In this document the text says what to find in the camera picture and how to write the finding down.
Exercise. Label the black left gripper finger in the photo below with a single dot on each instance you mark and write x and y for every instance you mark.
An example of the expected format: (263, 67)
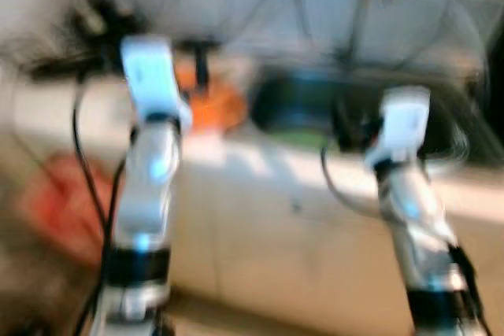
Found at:
(201, 64)

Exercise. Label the orange plastic plate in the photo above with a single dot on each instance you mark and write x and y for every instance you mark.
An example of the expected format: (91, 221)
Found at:
(220, 108)

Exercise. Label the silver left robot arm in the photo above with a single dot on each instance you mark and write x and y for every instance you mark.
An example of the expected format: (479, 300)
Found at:
(146, 194)

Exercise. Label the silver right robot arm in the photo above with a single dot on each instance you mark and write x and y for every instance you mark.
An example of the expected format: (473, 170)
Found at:
(417, 218)

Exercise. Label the stainless steel sink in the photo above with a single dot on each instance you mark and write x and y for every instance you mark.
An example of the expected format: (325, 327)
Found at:
(299, 100)

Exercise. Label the red plastic bag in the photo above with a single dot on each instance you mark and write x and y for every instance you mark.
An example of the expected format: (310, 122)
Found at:
(63, 210)

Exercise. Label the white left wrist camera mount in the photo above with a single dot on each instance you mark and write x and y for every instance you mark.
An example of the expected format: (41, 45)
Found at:
(153, 76)

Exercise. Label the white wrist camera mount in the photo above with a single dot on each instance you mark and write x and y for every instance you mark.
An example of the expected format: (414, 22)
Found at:
(153, 76)
(405, 123)

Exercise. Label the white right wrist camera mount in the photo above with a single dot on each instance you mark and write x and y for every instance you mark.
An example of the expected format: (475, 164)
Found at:
(405, 123)

